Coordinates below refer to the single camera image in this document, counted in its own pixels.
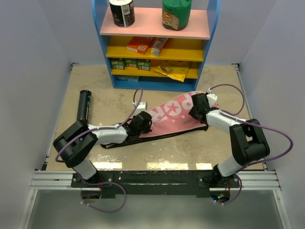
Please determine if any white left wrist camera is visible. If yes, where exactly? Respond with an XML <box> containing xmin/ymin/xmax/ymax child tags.
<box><xmin>132</xmin><ymin>101</ymin><xmax>148</xmax><ymax>113</ymax></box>

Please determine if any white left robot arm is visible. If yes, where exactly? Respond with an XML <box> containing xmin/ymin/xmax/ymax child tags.
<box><xmin>53</xmin><ymin>111</ymin><xmax>152</xmax><ymax>187</ymax></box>

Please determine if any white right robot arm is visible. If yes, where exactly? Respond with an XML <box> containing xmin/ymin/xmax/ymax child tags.
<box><xmin>189</xmin><ymin>93</ymin><xmax>270</xmax><ymax>187</ymax></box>

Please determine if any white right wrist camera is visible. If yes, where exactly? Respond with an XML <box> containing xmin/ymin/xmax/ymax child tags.
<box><xmin>205</xmin><ymin>88</ymin><xmax>218</xmax><ymax>107</ymax></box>

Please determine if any brown snack packet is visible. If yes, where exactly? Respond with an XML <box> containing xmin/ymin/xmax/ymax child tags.
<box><xmin>150</xmin><ymin>38</ymin><xmax>169</xmax><ymax>57</ymax></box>

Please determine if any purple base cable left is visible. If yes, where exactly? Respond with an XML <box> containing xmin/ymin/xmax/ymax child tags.
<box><xmin>80</xmin><ymin>181</ymin><xmax>127</xmax><ymax>213</ymax></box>

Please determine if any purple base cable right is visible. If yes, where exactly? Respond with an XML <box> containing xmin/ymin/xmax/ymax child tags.
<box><xmin>213</xmin><ymin>175</ymin><xmax>243</xmax><ymax>205</ymax></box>

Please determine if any green box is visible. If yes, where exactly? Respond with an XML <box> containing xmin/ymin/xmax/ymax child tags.
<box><xmin>124</xmin><ymin>58</ymin><xmax>137</xmax><ymax>68</ymax></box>
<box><xmin>110</xmin><ymin>58</ymin><xmax>125</xmax><ymax>70</ymax></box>
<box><xmin>137</xmin><ymin>59</ymin><xmax>151</xmax><ymax>71</ymax></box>

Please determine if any green box left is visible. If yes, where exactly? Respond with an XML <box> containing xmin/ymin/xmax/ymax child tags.
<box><xmin>110</xmin><ymin>58</ymin><xmax>125</xmax><ymax>70</ymax></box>

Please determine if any blue shelf unit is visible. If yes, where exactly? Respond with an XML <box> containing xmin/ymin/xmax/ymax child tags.
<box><xmin>91</xmin><ymin>0</ymin><xmax>221</xmax><ymax>92</ymax></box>

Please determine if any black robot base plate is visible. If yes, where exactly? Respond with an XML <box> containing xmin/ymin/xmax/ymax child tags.
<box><xmin>70</xmin><ymin>169</ymin><xmax>241</xmax><ymax>200</ymax></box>

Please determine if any yellow snack bag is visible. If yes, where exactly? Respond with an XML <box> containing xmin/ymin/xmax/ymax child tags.
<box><xmin>154</xmin><ymin>66</ymin><xmax>189</xmax><ymax>83</ymax></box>

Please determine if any pink sport racket bag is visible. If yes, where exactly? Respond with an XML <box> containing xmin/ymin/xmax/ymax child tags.
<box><xmin>102</xmin><ymin>91</ymin><xmax>208</xmax><ymax>149</ymax></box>

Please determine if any orange box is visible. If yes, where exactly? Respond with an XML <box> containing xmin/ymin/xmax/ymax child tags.
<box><xmin>126</xmin><ymin>36</ymin><xmax>154</xmax><ymax>54</ymax></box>

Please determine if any black white can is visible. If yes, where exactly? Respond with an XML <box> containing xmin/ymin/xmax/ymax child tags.
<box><xmin>109</xmin><ymin>0</ymin><xmax>135</xmax><ymax>28</ymax></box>

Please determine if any green box middle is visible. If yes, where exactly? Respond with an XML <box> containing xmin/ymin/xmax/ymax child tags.
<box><xmin>124</xmin><ymin>58</ymin><xmax>137</xmax><ymax>68</ymax></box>

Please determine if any green wrapped jar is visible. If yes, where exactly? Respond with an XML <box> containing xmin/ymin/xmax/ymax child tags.
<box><xmin>162</xmin><ymin>0</ymin><xmax>192</xmax><ymax>31</ymax></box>

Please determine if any green box right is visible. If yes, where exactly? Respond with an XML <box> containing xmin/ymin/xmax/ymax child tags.
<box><xmin>137</xmin><ymin>59</ymin><xmax>151</xmax><ymax>71</ymax></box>

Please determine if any black shuttlecock tube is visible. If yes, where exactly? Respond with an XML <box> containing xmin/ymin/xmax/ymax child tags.
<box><xmin>77</xmin><ymin>90</ymin><xmax>92</xmax><ymax>123</ymax></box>

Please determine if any teal tissue pack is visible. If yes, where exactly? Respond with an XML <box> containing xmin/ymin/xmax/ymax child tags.
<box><xmin>116</xmin><ymin>75</ymin><xmax>139</xmax><ymax>82</ymax></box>

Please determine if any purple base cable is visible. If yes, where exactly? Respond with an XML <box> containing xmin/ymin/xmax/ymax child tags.
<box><xmin>213</xmin><ymin>175</ymin><xmax>243</xmax><ymax>205</ymax></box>
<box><xmin>80</xmin><ymin>181</ymin><xmax>127</xmax><ymax>213</ymax></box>

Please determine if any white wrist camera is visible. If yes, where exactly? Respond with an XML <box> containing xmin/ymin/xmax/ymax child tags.
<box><xmin>132</xmin><ymin>101</ymin><xmax>148</xmax><ymax>113</ymax></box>
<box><xmin>205</xmin><ymin>88</ymin><xmax>218</xmax><ymax>107</ymax></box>

